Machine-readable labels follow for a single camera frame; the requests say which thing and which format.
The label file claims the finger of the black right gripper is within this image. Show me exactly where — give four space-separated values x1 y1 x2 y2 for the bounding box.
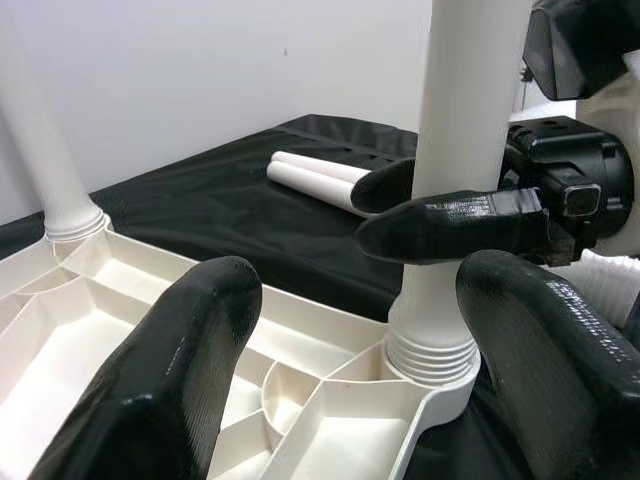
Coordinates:
351 158 419 214
357 187 551 264

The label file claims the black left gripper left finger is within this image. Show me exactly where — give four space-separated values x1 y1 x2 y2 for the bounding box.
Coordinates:
29 255 264 480

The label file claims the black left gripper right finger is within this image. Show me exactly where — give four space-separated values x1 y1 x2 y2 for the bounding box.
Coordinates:
455 249 640 480

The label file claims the white plastic table leg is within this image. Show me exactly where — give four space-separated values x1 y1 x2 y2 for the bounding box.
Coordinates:
387 0 534 389
271 149 374 177
267 158 640 329
0 0 109 241

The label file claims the white plastic table top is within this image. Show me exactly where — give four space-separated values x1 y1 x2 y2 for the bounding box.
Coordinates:
0 222 481 480

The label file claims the black tablecloth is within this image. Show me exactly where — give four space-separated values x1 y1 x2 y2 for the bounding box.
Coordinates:
0 113 640 480

